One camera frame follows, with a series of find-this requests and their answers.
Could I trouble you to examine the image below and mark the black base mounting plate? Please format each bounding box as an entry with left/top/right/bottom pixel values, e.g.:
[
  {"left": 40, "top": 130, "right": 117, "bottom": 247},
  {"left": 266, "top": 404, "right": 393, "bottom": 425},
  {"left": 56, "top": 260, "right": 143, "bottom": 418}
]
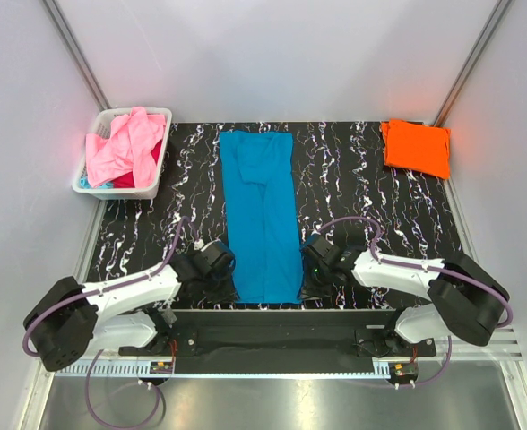
[{"left": 138, "top": 310, "right": 436, "bottom": 366}]

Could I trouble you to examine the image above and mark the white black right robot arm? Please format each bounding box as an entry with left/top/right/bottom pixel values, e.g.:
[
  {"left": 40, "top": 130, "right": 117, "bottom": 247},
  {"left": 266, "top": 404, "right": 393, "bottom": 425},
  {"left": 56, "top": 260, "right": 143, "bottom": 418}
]
[{"left": 299, "top": 233, "right": 513, "bottom": 357}]

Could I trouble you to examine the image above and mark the blue t-shirt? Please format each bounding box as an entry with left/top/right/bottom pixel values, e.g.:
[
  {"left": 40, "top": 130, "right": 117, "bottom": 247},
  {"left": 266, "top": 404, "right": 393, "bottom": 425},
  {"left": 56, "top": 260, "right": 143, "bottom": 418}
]
[{"left": 220, "top": 131, "right": 304, "bottom": 305}]

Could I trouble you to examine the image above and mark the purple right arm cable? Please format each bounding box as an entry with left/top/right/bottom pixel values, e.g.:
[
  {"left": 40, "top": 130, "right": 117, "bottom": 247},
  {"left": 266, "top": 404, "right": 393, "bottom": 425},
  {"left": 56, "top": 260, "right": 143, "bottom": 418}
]
[{"left": 312, "top": 216, "right": 514, "bottom": 389}]

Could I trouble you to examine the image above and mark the light blue cloth in basket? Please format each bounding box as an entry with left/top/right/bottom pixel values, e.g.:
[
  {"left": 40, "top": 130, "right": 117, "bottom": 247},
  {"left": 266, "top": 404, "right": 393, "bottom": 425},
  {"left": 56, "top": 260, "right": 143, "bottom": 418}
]
[{"left": 78, "top": 176, "right": 114, "bottom": 189}]

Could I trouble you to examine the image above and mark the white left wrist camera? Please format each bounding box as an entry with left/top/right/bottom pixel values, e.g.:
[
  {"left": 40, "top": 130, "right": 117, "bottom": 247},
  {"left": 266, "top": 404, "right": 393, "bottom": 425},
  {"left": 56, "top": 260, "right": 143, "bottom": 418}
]
[{"left": 194, "top": 240, "right": 217, "bottom": 252}]

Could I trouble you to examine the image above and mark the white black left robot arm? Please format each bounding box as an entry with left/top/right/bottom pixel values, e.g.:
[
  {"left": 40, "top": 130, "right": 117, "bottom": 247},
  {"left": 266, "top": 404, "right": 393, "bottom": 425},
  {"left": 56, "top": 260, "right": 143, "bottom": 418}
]
[{"left": 22, "top": 240, "right": 236, "bottom": 372}]

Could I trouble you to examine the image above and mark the white plastic laundry basket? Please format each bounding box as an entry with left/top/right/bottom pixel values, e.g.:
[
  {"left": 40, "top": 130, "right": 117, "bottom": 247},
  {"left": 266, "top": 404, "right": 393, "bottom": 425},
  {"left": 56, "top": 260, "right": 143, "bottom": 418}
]
[{"left": 72, "top": 107, "right": 172, "bottom": 200}]

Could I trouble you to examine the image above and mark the red t-shirt in basket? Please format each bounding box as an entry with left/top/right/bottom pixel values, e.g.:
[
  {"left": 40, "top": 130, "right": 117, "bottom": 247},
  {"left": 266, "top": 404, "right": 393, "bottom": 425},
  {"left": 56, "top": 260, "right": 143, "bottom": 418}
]
[{"left": 112, "top": 141, "right": 162, "bottom": 188}]

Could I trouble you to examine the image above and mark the folded orange t-shirt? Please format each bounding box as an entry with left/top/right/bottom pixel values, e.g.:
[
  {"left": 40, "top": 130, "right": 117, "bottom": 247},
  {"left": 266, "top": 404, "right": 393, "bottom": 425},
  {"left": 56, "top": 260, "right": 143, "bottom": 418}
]
[{"left": 381, "top": 119, "right": 451, "bottom": 180}]

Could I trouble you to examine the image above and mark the slotted white cable duct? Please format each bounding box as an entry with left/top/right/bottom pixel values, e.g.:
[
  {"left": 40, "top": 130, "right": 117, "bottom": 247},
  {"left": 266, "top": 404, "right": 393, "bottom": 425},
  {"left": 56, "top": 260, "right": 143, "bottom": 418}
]
[{"left": 56, "top": 358, "right": 417, "bottom": 379}]

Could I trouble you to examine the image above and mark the pink t-shirt in basket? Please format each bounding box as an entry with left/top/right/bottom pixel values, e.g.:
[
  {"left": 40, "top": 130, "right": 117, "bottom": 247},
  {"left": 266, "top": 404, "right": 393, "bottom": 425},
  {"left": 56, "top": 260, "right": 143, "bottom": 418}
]
[{"left": 85, "top": 107, "right": 167, "bottom": 188}]

